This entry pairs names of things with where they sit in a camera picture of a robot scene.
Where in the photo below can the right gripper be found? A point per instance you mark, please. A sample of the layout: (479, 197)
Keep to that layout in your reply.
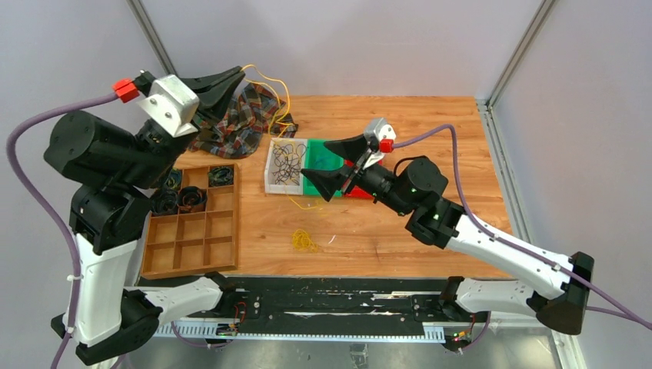
(328, 181)

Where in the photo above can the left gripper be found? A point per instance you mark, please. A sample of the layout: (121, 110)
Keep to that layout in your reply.
(214, 91)

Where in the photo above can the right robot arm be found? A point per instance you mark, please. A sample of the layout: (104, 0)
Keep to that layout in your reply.
(548, 286)

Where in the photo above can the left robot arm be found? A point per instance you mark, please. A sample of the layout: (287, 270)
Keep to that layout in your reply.
(114, 169)

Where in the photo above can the green plastic bin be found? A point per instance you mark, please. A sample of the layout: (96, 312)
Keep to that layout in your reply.
(318, 157)

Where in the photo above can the red plastic bin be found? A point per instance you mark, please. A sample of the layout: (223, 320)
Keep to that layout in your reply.
(357, 192)

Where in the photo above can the plaid cloth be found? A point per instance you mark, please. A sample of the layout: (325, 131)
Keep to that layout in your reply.
(257, 111)

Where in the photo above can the white plastic bin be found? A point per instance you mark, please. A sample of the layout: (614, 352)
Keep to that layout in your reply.
(282, 171)

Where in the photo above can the wooden divided tray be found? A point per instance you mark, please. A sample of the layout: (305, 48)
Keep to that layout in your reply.
(194, 223)

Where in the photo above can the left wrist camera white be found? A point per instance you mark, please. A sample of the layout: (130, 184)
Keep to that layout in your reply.
(172, 105)

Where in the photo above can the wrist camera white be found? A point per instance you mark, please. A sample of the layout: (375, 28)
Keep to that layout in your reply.
(172, 105)
(379, 136)

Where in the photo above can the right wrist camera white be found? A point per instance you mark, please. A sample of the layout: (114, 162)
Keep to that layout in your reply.
(379, 136)

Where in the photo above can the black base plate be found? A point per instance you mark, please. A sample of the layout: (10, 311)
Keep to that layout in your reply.
(388, 307)

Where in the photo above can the aluminium front rail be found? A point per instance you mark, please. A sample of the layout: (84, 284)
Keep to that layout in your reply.
(503, 340)

